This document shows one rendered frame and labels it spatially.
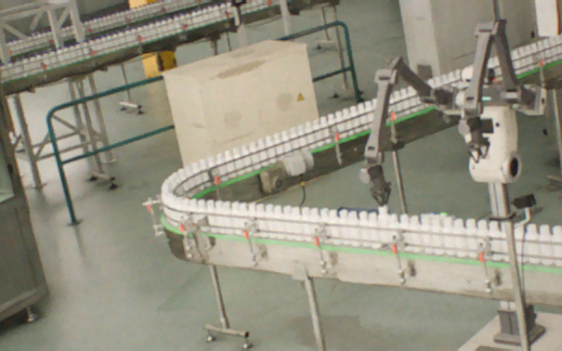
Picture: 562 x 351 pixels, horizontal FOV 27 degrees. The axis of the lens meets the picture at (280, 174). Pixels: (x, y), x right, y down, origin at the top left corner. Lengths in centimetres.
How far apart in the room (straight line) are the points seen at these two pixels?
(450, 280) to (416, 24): 650
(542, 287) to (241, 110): 502
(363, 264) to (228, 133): 423
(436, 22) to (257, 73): 237
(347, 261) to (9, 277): 323
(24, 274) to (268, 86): 278
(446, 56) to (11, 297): 522
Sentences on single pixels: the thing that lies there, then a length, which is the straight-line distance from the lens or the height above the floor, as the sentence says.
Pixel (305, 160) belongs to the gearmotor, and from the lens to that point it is 720.
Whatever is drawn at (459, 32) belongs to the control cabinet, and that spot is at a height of 74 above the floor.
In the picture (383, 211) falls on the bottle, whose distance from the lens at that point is 548.
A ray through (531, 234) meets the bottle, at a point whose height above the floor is 113.
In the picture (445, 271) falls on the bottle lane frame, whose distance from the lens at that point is 535.
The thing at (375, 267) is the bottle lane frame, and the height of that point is 91.
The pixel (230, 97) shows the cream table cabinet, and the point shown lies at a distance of 965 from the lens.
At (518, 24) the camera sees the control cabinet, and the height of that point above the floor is 62.
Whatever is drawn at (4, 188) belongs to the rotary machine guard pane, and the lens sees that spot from 819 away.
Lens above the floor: 296
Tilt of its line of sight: 16 degrees down
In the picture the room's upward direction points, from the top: 11 degrees counter-clockwise
